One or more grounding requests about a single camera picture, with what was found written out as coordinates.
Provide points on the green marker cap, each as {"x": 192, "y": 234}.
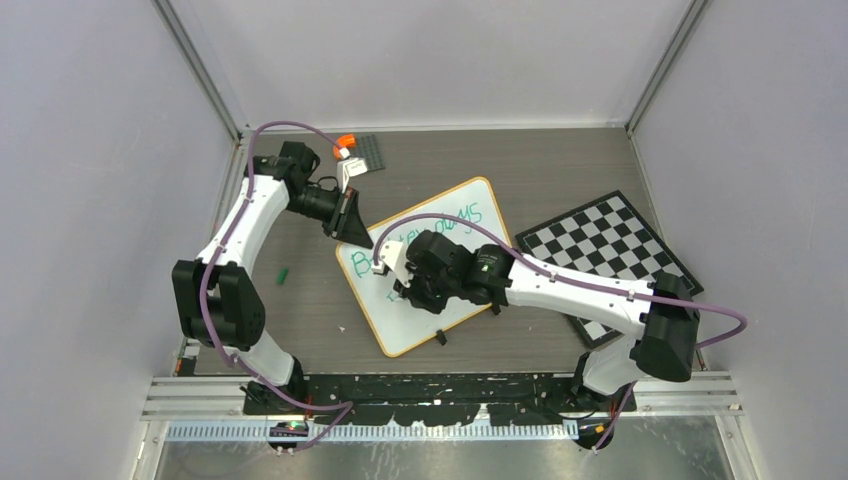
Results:
{"x": 282, "y": 275}

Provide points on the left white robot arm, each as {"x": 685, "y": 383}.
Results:
{"x": 217, "y": 302}

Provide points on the grey studded baseplate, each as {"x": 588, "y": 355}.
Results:
{"x": 367, "y": 147}

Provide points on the aluminium rail frame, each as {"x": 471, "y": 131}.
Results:
{"x": 215, "y": 405}

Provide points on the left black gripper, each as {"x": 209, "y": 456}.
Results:
{"x": 352, "y": 227}

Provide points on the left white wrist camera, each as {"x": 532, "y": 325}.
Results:
{"x": 346, "y": 169}

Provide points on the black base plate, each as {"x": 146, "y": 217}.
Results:
{"x": 507, "y": 399}

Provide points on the black white checkerboard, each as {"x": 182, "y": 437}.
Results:
{"x": 606, "y": 237}

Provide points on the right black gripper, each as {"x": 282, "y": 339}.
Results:
{"x": 413, "y": 291}

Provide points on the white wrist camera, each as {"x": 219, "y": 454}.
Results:
{"x": 391, "y": 257}
{"x": 346, "y": 169}

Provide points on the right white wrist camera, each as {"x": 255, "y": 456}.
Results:
{"x": 391, "y": 257}

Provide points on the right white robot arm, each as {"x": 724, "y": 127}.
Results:
{"x": 657, "y": 325}

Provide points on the orange curved block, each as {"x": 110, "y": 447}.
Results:
{"x": 344, "y": 145}

